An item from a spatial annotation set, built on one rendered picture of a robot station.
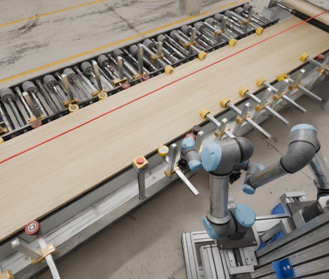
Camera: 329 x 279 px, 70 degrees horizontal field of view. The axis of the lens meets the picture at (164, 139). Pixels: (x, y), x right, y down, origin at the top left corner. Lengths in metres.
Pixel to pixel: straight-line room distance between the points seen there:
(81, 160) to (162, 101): 0.88
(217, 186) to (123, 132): 1.07
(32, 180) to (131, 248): 1.14
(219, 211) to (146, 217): 1.45
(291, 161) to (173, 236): 1.55
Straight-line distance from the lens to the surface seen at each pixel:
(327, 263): 1.10
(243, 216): 1.30
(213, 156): 0.97
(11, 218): 1.82
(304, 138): 1.30
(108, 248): 2.50
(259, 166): 1.60
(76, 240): 1.84
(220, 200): 1.14
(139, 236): 2.50
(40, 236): 1.79
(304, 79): 3.44
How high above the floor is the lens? 2.42
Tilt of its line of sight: 54 degrees down
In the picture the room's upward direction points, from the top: 5 degrees clockwise
